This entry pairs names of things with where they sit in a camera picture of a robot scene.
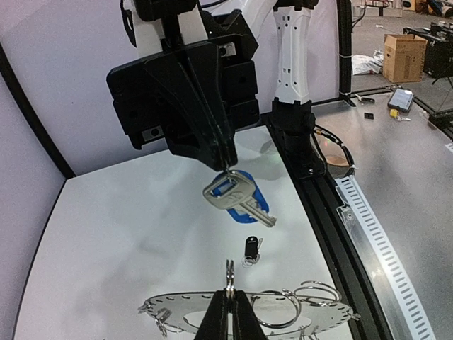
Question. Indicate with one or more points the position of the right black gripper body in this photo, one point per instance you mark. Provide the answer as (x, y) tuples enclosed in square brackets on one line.
[(141, 109)]

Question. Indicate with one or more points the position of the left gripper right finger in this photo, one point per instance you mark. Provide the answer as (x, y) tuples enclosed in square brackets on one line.
[(245, 323)]

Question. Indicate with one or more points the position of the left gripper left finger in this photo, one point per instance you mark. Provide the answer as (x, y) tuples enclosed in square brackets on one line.
[(214, 325)]

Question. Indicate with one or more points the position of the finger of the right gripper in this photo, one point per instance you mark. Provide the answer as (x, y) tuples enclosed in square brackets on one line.
[(167, 74), (205, 112)]

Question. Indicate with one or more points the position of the metal disc keyring with rings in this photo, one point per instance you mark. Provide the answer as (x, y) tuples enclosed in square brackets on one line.
[(303, 313)]

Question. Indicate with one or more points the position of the blue tagged silver key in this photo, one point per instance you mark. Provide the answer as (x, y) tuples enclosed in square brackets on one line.
[(236, 192)]

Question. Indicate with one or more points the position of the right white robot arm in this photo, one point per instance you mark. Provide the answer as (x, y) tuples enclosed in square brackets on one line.
[(156, 26)]

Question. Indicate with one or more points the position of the black tagged key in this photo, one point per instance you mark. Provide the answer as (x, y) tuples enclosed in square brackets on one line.
[(251, 252)]

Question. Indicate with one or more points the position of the black phone device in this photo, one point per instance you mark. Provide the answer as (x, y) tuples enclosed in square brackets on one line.
[(401, 100)]

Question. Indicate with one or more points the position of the cardboard box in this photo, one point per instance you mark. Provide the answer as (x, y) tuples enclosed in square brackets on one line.
[(404, 58)]

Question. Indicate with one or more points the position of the black front aluminium rail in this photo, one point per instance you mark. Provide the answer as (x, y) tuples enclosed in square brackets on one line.
[(317, 192)]

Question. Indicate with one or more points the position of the right black frame post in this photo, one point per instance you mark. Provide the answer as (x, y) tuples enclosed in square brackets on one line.
[(344, 16)]

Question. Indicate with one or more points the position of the white slotted cable duct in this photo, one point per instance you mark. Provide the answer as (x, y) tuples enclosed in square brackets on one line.
[(400, 304)]

